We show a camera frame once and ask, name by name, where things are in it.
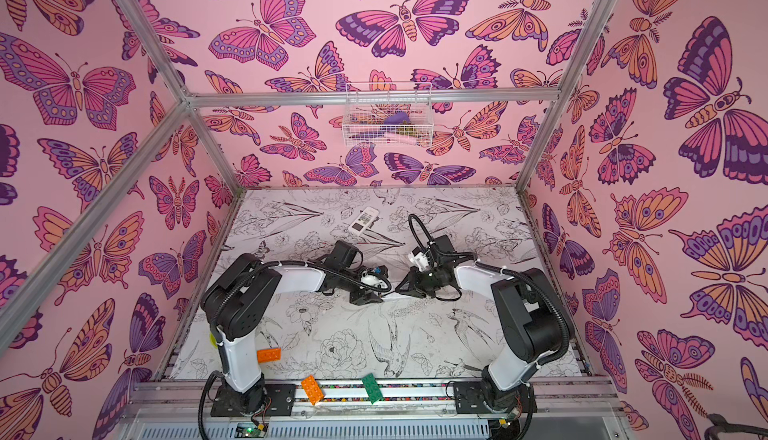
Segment right black corrugated cable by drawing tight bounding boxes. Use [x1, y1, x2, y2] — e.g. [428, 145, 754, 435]
[407, 213, 571, 364]

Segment white wire basket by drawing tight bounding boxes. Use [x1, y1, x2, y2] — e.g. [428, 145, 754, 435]
[340, 82, 434, 149]

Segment white remote control far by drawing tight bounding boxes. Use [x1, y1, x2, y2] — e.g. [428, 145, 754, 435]
[348, 207, 380, 237]

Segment small circuit board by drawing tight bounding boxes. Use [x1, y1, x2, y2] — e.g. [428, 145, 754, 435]
[234, 422, 268, 439]

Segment orange brick on rail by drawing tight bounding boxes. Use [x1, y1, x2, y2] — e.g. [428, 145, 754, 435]
[301, 375, 325, 405]

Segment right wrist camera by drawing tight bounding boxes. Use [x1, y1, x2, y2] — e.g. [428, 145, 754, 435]
[407, 248, 434, 272]

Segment aluminium cage frame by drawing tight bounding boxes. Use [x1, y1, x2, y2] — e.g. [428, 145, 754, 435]
[1, 0, 618, 350]

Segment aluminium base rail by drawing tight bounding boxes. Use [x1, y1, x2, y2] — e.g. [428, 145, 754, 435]
[114, 377, 634, 439]

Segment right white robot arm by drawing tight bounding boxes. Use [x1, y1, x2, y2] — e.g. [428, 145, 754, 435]
[395, 236, 573, 394]

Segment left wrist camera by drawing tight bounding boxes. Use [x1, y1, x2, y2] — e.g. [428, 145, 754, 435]
[360, 268, 391, 292]

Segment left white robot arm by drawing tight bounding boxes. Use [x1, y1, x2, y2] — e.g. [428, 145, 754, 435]
[200, 241, 392, 394]

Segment orange brick on table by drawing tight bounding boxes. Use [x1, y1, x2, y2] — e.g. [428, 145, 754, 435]
[257, 347, 282, 364]

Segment green brick on rail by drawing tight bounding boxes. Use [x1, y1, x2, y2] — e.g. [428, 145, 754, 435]
[361, 374, 384, 404]

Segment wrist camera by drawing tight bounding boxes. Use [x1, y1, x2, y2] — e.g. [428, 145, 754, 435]
[407, 248, 434, 272]
[360, 268, 391, 292]

